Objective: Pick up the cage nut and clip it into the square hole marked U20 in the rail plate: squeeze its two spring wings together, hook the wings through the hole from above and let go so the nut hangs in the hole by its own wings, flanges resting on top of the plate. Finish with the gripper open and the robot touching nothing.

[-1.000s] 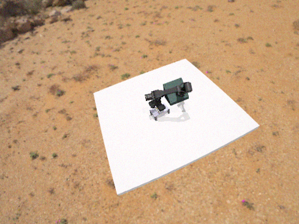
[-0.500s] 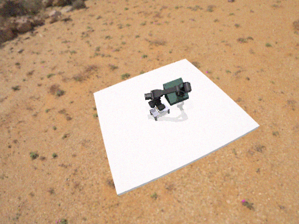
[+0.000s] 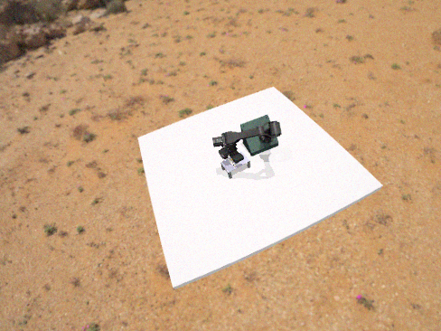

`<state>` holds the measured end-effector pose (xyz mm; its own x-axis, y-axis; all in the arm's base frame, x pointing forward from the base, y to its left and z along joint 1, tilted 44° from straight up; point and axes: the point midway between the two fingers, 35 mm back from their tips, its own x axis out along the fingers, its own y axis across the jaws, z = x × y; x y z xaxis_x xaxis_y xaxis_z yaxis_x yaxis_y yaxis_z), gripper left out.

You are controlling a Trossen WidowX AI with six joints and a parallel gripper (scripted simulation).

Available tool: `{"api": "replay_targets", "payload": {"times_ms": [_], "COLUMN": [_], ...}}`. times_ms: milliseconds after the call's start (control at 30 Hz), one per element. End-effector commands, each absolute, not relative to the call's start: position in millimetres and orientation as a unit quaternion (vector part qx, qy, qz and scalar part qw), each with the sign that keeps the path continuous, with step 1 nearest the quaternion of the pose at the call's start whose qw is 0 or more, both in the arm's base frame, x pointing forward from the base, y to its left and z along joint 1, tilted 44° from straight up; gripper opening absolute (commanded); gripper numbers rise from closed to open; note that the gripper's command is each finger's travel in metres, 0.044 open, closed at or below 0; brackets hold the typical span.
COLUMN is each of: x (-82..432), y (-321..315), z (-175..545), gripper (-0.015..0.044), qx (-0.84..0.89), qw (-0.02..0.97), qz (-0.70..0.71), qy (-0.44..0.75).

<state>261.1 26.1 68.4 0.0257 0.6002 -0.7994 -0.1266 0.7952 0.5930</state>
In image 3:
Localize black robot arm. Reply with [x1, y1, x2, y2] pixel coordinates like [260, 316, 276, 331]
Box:
[212, 121, 282, 159]

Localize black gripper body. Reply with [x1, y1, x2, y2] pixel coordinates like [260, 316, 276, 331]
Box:
[227, 143, 244, 164]

